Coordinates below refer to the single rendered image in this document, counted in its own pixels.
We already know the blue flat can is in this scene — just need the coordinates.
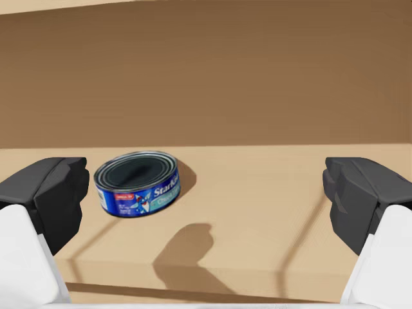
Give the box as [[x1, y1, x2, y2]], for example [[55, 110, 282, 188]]
[[93, 151, 182, 219]]

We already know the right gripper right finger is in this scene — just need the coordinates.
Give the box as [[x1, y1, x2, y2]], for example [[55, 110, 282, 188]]
[[322, 156, 412, 304]]

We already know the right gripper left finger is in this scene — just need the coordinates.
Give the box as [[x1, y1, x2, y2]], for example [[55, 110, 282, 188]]
[[0, 156, 90, 304]]

